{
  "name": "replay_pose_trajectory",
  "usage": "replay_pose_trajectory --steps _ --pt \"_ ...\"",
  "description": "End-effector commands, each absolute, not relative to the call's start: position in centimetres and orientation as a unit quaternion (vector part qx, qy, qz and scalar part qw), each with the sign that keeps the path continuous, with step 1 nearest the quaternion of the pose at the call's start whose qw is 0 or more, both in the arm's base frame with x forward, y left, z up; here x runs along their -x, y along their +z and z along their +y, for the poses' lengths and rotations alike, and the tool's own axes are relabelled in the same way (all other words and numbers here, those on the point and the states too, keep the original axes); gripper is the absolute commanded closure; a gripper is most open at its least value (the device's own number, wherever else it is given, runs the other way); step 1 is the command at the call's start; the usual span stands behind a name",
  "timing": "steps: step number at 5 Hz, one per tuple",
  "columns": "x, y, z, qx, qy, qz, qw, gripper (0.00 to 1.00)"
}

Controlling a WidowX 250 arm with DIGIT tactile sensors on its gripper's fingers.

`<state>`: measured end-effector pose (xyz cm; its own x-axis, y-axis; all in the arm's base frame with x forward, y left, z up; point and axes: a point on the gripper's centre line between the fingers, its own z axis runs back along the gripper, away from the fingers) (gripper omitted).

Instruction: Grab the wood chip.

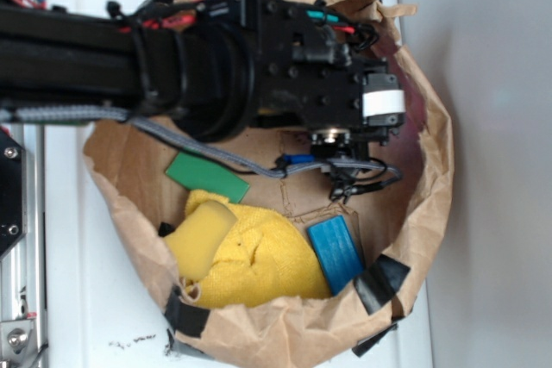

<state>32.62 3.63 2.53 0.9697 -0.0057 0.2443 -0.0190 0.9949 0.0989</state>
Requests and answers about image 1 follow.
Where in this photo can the blue wooden block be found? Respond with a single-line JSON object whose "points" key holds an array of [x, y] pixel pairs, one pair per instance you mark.
{"points": [[336, 252]]}

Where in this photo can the brown paper bag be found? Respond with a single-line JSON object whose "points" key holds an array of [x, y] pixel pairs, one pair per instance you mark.
{"points": [[406, 222]]}

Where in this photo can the yellow cloth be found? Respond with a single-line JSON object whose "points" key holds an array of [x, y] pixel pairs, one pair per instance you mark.
{"points": [[262, 257]]}

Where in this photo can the yellow sponge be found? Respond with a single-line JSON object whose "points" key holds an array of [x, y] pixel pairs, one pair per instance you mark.
{"points": [[195, 241]]}

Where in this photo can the aluminium frame rail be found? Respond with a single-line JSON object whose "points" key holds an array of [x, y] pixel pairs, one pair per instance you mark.
{"points": [[24, 340]]}

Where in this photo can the green wooden block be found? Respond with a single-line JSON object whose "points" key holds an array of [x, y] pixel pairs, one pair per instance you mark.
{"points": [[195, 173]]}

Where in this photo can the black tape strip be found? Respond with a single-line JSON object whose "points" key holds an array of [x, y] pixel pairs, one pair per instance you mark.
{"points": [[364, 346], [380, 282], [187, 319]]}

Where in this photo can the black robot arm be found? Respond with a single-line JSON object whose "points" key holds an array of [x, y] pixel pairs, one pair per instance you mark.
{"points": [[216, 67]]}

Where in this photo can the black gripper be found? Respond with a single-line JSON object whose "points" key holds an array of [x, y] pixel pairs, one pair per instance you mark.
{"points": [[310, 75]]}

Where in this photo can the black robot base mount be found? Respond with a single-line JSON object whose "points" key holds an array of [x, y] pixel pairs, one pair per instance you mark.
{"points": [[11, 187]]}

